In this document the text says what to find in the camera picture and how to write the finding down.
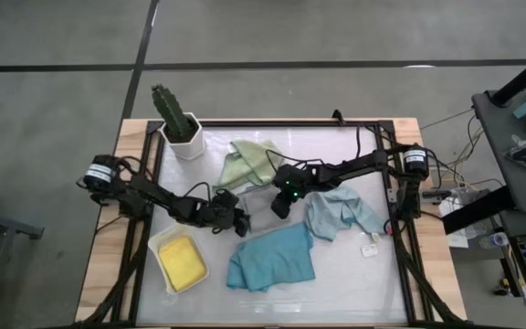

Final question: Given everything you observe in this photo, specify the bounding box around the yellow and black tool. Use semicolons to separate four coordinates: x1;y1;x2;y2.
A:
493;277;513;297

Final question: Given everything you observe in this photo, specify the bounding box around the grey metal bench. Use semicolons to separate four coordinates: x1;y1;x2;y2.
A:
0;204;45;329

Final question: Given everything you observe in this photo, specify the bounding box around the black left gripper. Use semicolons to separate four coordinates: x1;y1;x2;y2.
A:
201;189;252;239

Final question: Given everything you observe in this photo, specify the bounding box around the green cactus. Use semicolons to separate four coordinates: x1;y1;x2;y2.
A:
151;83;192;141

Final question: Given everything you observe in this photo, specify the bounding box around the grey workstation cart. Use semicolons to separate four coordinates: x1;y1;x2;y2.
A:
440;89;526;329

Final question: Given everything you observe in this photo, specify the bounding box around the black slanted pole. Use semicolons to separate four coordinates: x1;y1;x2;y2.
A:
490;45;526;107

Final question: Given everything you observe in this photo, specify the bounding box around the white paper sheet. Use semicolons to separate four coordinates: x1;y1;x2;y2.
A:
438;194;470;249

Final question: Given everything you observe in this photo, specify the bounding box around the light blue microfiber towel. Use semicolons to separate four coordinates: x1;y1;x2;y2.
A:
303;185;388;242

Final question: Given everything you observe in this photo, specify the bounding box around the clear plastic bottle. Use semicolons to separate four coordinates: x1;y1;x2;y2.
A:
479;231;510;250

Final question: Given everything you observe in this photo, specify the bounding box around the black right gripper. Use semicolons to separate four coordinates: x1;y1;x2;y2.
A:
271;164;312;219

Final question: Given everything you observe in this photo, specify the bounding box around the yellow microfiber towel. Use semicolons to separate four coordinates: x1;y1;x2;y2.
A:
158;235;207;292

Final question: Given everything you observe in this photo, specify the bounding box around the pale green microfiber towel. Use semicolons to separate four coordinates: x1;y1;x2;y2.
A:
212;139;285;193

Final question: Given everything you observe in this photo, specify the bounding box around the white plastic tray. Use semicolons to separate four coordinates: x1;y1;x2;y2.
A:
147;223;211;295

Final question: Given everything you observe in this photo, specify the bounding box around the teal microfiber towel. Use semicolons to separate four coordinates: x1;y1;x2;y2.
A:
226;221;317;293

